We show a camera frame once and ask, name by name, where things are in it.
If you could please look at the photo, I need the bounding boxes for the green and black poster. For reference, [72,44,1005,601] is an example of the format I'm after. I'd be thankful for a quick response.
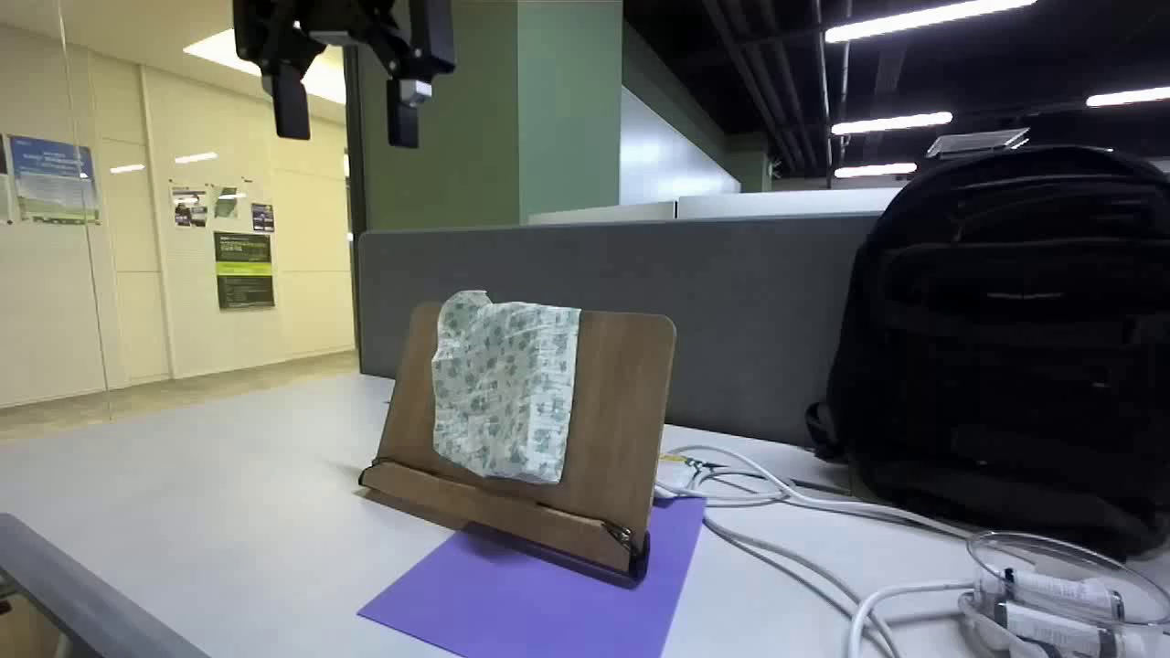
[212,227,278,273]
[212,272,278,314]

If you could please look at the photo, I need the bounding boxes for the thick white cable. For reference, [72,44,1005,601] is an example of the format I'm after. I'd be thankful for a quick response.
[701,509,908,658]

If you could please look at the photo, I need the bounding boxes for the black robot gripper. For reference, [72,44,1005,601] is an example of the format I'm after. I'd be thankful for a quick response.
[230,0,460,152]

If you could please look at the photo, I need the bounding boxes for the black backpack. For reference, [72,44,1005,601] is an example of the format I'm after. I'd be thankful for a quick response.
[804,138,1170,558]

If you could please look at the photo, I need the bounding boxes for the floral patterned cloth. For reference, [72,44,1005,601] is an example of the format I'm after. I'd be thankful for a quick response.
[427,284,585,489]

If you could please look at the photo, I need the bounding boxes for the blue and green poster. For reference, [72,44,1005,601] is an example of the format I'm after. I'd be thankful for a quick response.
[9,133,102,230]

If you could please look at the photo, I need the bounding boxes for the long ceiling tube light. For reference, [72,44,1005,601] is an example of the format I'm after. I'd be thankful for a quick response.
[822,0,1042,47]

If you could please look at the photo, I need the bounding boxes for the square ceiling panel light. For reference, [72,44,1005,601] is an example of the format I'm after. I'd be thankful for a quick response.
[178,24,350,110]

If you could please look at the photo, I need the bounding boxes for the grey partition panel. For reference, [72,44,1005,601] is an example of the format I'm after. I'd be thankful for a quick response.
[354,217,886,451]

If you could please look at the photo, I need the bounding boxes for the white plug adapter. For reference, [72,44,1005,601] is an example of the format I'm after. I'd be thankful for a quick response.
[956,593,1170,658]
[974,563,1129,620]

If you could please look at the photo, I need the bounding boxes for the thin white cable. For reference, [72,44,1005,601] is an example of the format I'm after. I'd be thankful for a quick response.
[654,443,856,503]

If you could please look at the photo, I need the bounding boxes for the green pillar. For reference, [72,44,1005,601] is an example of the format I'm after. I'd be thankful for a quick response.
[345,0,624,233]

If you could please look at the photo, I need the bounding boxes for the looped white cable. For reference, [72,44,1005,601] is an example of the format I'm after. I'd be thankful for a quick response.
[845,525,1170,658]

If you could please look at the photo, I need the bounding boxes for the white cubicle panel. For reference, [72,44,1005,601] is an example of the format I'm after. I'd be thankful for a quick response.
[528,184,908,230]

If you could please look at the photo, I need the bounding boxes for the purple paper sheet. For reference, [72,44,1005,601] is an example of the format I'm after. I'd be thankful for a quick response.
[354,489,711,658]

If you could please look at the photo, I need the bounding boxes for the wooden book stand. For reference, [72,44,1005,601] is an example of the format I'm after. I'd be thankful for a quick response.
[354,301,680,580]

